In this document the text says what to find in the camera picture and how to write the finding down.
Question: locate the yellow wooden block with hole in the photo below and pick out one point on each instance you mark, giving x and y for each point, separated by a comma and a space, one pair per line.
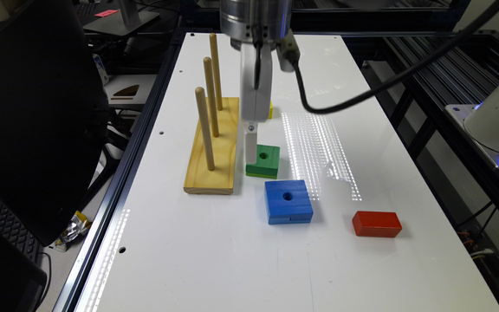
271, 109

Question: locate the black monitor back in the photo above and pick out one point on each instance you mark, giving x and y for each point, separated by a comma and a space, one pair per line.
53, 116

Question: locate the green wooden block with hole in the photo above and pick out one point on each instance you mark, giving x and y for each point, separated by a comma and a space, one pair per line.
267, 162

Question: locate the crumpled foil wrapper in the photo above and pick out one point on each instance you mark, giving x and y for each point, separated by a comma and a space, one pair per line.
78, 225

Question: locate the wooden peg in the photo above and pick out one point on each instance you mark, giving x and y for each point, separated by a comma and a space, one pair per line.
211, 96
216, 70
205, 127

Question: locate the blue wooden block with hole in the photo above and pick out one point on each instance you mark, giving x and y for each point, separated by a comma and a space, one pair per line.
288, 202

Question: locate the black keyboard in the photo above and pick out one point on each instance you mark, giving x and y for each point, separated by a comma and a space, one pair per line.
17, 234

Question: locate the monitor stand base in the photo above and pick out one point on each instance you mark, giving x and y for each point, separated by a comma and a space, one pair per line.
128, 19

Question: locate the middle wooden peg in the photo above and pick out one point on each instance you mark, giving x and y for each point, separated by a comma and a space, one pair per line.
211, 96

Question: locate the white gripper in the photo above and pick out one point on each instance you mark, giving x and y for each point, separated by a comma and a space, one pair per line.
255, 94

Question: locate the pink sticky note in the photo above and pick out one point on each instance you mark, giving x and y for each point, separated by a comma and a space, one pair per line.
106, 13

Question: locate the front wooden peg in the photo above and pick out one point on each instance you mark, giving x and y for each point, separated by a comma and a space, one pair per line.
205, 127

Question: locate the red wooden block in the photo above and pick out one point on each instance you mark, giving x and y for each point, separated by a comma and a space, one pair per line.
376, 224

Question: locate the wooden peg base board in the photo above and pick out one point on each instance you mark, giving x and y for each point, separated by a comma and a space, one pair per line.
220, 181

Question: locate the rear wooden peg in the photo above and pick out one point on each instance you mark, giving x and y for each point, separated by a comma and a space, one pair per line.
216, 70

